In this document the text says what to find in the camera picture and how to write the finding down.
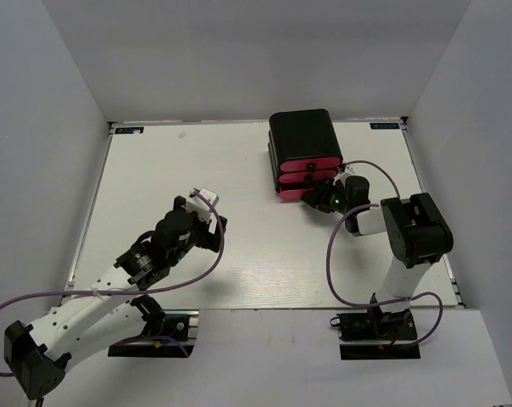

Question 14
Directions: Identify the pink drawer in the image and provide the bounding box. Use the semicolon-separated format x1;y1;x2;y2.
278;179;336;200
279;156;342;172
278;168;337;184

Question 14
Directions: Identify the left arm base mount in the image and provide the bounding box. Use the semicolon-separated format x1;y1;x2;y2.
108;311;199;359

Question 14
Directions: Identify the left blue corner label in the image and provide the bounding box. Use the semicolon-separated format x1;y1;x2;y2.
114;126;144;135

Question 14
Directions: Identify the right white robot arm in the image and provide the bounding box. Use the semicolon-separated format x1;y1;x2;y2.
302;176;454;338

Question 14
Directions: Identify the right blue corner label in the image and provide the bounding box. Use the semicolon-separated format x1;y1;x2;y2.
370;122;401;130

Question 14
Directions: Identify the pink bottom drawer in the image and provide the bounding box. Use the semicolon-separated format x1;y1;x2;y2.
278;179;336;200

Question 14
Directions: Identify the blue corner label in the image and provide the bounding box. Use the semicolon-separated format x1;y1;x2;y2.
370;122;401;130
114;126;144;135

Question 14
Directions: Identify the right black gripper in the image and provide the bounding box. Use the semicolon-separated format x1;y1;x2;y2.
303;176;353;215

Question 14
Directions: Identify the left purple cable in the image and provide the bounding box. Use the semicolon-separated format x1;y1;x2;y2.
0;190;225;378

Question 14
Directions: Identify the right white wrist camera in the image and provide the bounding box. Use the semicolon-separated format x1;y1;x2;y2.
335;164;356;184

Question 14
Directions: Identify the black drawer cabinet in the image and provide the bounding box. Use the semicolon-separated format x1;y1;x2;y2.
268;109;342;196

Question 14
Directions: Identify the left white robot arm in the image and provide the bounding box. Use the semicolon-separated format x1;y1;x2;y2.
3;188;227;400

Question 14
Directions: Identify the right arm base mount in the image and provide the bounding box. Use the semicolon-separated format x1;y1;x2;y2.
330;312;420;361

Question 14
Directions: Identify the pink top drawer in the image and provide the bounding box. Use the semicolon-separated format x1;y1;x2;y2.
279;156;342;172

